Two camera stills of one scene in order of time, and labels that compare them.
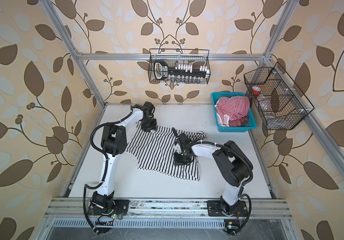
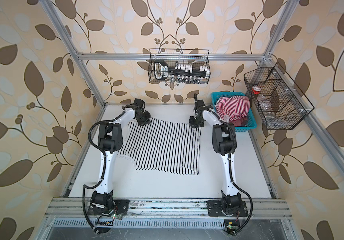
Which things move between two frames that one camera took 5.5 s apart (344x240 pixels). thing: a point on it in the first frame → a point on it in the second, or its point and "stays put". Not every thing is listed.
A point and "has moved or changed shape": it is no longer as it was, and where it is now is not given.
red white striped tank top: x=232 y=111 stays put
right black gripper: x=177 y=161 → x=192 y=124
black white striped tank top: x=154 y=151 has moved or changed shape
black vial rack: x=186 y=73 stays put
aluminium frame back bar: x=195 y=56 stays put
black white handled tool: x=161 y=69 stays put
